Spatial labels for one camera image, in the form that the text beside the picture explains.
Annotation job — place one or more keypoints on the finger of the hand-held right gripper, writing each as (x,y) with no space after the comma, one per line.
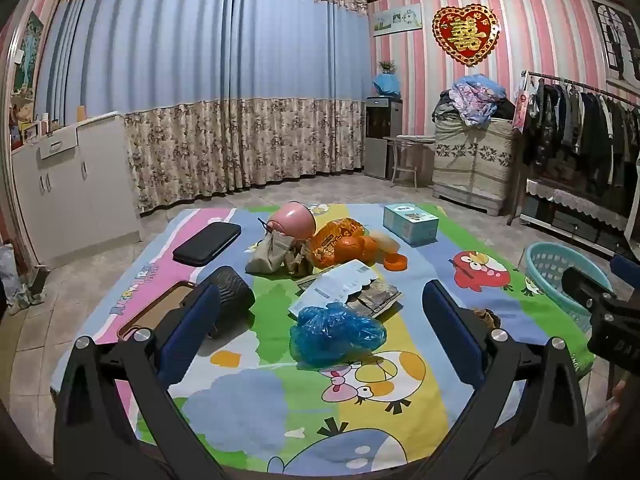
(585,287)
(629,272)

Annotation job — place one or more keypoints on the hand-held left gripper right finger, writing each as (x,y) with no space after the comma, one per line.
(452,332)

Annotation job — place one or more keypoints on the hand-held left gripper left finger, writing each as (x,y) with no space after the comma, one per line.
(192,330)

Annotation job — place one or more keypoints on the teal plastic basket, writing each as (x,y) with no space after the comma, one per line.
(550,270)

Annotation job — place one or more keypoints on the silver snack packet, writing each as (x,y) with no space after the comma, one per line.
(377,300)

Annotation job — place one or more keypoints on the blue plastic bag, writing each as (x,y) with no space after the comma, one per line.
(335,332)

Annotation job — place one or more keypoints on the white paper envelope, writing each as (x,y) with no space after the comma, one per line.
(335,282)

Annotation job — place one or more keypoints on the orange snack bag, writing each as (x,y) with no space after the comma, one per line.
(332,245)

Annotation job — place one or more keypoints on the dark brown object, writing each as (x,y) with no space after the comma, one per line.
(487,317)

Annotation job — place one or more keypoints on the brown phone case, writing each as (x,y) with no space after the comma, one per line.
(150,310)

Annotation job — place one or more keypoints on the black ribbed cylinder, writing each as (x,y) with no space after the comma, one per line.
(232,292)

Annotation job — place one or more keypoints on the black flat case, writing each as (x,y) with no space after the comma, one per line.
(206,244)

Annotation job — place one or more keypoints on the white lace cloth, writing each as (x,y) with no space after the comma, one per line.
(575,197)

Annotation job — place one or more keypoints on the beige cup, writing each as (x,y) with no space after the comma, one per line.
(386,242)

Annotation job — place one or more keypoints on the light blue box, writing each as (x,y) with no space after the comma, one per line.
(410,225)

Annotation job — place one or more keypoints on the cartoon printed mat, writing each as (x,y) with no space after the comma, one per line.
(310,410)

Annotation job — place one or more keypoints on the pink bowl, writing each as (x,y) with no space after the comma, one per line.
(292,220)

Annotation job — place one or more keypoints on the row of hanging clothes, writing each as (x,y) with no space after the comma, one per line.
(590,125)

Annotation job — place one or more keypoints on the white cabinet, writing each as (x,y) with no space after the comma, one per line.
(75,195)

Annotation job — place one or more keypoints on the pink hanging bag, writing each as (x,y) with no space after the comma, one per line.
(520,110)

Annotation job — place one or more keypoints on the small folding table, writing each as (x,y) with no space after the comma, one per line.
(407,142)

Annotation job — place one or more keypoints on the clothes rack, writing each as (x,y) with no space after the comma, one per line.
(575,81)

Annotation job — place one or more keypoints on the water dispenser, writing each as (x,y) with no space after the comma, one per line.
(382,135)

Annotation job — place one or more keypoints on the pile of bedding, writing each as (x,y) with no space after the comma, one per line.
(475,97)

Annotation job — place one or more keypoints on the blue covered water bottle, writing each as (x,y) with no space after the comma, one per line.
(387,85)

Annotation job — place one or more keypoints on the blue floral curtain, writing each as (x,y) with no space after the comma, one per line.
(200,60)

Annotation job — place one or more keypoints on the small green plant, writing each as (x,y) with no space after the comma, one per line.
(387,66)

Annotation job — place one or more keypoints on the arched window wall poster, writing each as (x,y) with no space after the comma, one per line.
(617,40)

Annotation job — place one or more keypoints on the red heart wall decoration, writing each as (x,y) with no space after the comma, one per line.
(466,35)

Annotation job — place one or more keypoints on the small wall picture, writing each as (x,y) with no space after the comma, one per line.
(397,20)

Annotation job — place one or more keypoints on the cartoon wall poster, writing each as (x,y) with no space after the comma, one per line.
(29,55)

